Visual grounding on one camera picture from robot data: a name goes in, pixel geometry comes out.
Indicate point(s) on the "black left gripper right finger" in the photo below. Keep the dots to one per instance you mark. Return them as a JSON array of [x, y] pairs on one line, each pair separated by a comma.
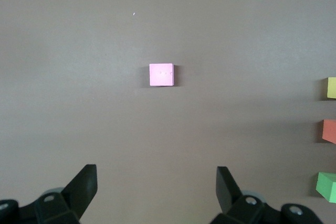
[[246, 208]]

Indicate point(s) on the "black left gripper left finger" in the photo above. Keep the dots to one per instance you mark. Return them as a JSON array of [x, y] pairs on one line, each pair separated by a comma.
[[76, 195]]

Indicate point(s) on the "green foam cube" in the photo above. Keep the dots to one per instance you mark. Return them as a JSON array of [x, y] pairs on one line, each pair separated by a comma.
[[328, 187]]

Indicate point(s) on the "orange foam cube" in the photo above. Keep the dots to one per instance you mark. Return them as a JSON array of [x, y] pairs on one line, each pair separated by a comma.
[[330, 130]]

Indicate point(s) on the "yellow foam cube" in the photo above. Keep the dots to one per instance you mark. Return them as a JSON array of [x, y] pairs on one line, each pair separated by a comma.
[[332, 87]]

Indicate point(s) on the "brown paper table cover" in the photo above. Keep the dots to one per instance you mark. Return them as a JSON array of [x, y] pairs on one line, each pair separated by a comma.
[[168, 116]]

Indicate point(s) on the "pink foam cube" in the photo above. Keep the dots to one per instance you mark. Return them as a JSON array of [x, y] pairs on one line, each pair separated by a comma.
[[161, 75]]

